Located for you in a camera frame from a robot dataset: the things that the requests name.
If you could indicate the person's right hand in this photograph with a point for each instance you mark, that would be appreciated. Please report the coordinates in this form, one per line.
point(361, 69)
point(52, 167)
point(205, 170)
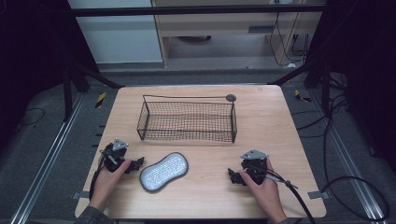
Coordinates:
point(264, 193)

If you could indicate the person's left hand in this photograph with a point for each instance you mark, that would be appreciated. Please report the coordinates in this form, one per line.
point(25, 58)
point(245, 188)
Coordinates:
point(107, 183)

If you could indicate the white cabinet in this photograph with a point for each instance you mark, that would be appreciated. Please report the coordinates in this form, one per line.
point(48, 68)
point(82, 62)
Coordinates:
point(118, 37)

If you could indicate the grey oval cleaning pad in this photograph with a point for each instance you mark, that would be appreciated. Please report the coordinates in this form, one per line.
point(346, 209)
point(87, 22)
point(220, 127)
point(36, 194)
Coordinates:
point(164, 171)

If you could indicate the yellow black striped tape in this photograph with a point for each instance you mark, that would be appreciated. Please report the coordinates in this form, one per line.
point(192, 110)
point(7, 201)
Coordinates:
point(300, 97)
point(100, 100)

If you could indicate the black metal stand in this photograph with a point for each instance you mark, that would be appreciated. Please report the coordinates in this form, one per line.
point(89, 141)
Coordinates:
point(70, 90)
point(323, 84)

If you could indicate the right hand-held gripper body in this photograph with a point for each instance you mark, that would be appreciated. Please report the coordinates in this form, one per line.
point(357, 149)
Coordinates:
point(256, 166)

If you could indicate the grey tape strip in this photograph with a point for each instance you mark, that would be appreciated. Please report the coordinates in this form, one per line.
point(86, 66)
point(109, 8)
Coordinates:
point(79, 195)
point(318, 195)

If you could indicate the light wooden desk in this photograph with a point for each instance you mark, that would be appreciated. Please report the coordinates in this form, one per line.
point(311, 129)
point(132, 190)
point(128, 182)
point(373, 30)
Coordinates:
point(218, 28)

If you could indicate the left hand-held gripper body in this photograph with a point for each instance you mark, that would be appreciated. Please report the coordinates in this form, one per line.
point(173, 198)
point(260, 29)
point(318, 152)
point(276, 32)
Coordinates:
point(112, 157)

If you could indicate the black horizontal frame bar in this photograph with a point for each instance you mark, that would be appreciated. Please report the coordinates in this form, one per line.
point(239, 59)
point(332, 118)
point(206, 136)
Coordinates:
point(193, 10)

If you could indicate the silver floor rail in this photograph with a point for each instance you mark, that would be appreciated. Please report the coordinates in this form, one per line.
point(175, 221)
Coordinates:
point(348, 161)
point(46, 161)

